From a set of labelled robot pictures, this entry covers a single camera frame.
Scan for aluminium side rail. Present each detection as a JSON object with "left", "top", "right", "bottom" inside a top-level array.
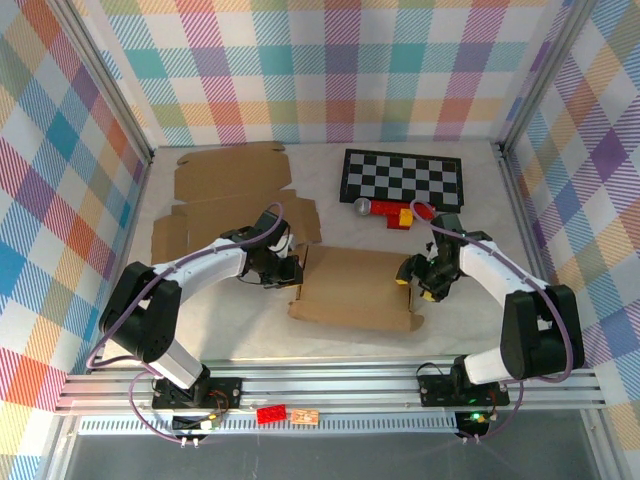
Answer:
[{"left": 497, "top": 143, "right": 569, "bottom": 354}]

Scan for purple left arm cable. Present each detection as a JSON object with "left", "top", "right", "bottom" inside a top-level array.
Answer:
[{"left": 87, "top": 202, "right": 287, "bottom": 444}]

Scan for red building brick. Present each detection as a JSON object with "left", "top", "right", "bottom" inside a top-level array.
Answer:
[{"left": 256, "top": 403, "right": 288, "bottom": 426}]

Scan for black grey chessboard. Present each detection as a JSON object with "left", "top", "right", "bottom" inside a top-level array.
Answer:
[{"left": 339, "top": 148, "right": 464, "bottom": 210}]

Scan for white slotted cable duct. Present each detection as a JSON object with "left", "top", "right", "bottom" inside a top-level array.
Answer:
[{"left": 77, "top": 414, "right": 466, "bottom": 436}]

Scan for brown cardboard box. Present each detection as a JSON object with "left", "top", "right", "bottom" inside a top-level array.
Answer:
[
  {"left": 151, "top": 141, "right": 323, "bottom": 266},
  {"left": 287, "top": 243, "right": 425, "bottom": 334}
]

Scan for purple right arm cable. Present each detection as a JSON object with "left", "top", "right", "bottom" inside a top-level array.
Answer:
[{"left": 409, "top": 199, "right": 586, "bottom": 444}]

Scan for aluminium frame post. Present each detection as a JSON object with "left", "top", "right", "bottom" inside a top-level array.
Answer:
[
  {"left": 49, "top": 0, "right": 155, "bottom": 164},
  {"left": 497, "top": 0, "right": 599, "bottom": 157}
]

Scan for red toy block piece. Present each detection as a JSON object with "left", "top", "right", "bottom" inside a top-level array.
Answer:
[{"left": 369, "top": 198, "right": 437, "bottom": 230}]

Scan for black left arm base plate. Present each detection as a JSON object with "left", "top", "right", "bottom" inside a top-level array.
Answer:
[{"left": 151, "top": 377, "right": 244, "bottom": 410}]

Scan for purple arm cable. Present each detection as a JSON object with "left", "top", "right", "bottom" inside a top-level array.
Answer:
[
  {"left": 409, "top": 199, "right": 586, "bottom": 444},
  {"left": 87, "top": 202, "right": 287, "bottom": 444}
]

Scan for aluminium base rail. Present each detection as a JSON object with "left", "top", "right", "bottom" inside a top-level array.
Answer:
[{"left": 54, "top": 357, "right": 609, "bottom": 416}]

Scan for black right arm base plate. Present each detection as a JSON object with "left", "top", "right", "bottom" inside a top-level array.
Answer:
[{"left": 417, "top": 372, "right": 511, "bottom": 407}]

